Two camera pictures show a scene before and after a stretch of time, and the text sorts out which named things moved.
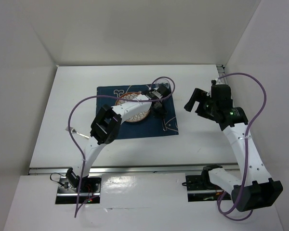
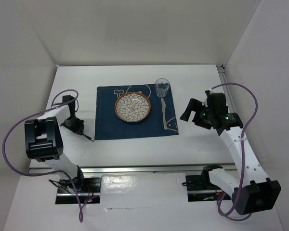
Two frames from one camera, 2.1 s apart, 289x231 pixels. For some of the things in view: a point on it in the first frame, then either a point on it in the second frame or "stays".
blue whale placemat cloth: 151,125 stays
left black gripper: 162,112 to 76,129
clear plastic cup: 161,82 stays
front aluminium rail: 123,170 stays
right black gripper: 200,95 to 193,105
